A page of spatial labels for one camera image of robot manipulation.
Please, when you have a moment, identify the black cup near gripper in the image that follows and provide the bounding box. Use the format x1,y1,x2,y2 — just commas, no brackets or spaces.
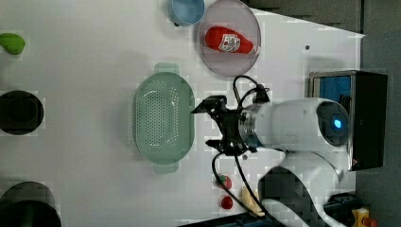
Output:
0,90,44,135

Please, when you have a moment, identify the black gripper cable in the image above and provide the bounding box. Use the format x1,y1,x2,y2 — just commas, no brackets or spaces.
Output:
211,75,272,221

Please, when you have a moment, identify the red ketchup bottle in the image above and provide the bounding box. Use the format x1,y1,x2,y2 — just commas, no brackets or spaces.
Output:
204,26,260,55

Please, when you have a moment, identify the toy banana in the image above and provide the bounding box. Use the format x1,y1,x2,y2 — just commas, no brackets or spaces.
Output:
241,186,265,217

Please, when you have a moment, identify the black microwave oven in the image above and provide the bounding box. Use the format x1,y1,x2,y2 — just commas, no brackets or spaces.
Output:
308,70,388,171

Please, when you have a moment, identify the green toy pear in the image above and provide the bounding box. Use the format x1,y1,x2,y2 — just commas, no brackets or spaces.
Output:
0,33,26,55

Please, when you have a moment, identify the green oval plastic strainer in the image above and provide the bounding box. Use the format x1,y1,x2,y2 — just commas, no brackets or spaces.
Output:
134,62,195,174

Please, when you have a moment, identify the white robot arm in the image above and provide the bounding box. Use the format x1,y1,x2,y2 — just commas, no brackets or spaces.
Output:
193,96,349,227

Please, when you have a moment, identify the red toy fruit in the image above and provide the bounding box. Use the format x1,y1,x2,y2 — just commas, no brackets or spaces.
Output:
220,196,234,210

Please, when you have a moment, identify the black cup with spatula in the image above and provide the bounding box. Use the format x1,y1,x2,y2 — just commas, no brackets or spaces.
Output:
0,182,61,227

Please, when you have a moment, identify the yellow red emergency button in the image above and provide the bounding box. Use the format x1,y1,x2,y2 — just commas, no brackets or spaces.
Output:
352,208,377,227

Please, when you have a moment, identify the blue crate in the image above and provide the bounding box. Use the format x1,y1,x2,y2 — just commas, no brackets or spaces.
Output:
319,76,351,102

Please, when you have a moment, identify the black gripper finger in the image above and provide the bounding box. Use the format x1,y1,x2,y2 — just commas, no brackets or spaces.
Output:
205,140,220,149
192,100,211,114

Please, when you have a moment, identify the blue plastic cup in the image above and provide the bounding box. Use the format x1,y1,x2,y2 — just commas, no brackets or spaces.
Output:
167,0,205,26

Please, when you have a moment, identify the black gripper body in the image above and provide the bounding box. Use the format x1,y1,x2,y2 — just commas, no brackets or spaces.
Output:
208,96,249,155

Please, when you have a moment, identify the toy strawberry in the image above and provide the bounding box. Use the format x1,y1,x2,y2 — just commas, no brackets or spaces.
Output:
217,175,233,189

